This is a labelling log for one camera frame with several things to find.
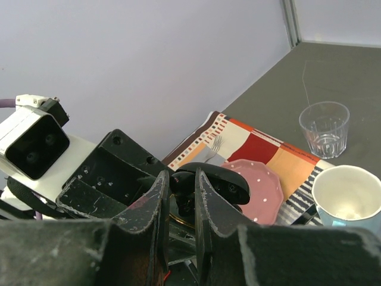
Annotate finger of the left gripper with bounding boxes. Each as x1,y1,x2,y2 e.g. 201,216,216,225
175,162,250,205

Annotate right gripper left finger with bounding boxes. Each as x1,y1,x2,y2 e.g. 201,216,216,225
1,170,170,285

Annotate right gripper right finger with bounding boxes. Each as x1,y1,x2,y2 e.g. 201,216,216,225
195,170,380,285

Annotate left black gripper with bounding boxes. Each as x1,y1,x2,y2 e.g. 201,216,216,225
55,129,173,219

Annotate black earbud case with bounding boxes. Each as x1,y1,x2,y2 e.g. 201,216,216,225
166,169,203,266

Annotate black earbud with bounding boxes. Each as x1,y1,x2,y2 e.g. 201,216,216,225
170,171,195,217

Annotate pink polka dot plate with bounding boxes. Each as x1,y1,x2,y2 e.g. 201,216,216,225
221,159,284,225

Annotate silver fork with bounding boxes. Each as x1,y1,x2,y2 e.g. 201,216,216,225
203,135,223,163

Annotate orange patterned placemat cloth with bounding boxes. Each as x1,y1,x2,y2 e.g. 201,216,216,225
163,111,332,226

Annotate clear plastic cup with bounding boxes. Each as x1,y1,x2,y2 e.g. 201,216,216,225
299,101,350,159

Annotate white blue mug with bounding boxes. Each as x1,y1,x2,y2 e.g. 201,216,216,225
312,165,380,234

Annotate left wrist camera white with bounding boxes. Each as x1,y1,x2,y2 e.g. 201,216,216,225
1,94,95,203

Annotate knife with orange handle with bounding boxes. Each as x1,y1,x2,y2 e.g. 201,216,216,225
292,204,317,225

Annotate aluminium frame post left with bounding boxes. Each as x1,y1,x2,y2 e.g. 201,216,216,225
281,0,302,49

